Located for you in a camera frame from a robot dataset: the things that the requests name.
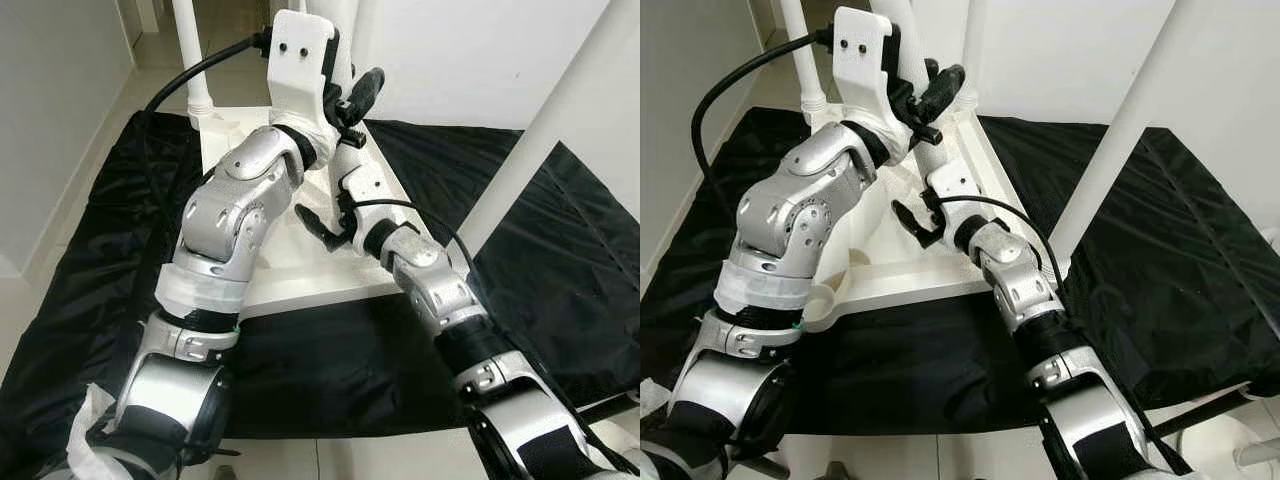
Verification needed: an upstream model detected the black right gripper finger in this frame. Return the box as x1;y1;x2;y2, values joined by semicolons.
295;205;351;253
892;200;941;251

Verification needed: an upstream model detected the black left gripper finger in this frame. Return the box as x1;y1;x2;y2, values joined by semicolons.
918;62;967;123
350;66;387;119

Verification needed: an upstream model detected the white plastic children table top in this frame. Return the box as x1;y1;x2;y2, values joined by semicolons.
195;105;471;319
800;95;1076;331

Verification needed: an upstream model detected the black fabric table cover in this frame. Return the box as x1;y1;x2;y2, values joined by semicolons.
0;110;640;471
640;105;1280;441

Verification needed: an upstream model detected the white crumpled plastic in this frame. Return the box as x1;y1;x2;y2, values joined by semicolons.
65;385;136;480

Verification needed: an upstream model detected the black metal table leg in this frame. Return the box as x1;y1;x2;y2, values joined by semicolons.
1150;385;1276;446

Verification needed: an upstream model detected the white standing fan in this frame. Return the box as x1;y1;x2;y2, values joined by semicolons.
1175;420;1280;480

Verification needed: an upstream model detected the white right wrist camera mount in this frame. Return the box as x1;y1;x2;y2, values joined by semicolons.
335;165;396;241
925;165;986;236

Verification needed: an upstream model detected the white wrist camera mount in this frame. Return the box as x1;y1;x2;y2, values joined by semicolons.
335;165;396;241
832;6;906;136
268;10;343;146
925;165;986;236

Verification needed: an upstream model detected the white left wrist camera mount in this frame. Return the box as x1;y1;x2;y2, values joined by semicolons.
832;6;906;136
268;10;343;146

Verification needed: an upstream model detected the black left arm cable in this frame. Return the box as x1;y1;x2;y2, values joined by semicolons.
140;35;276;121
690;30;836;176

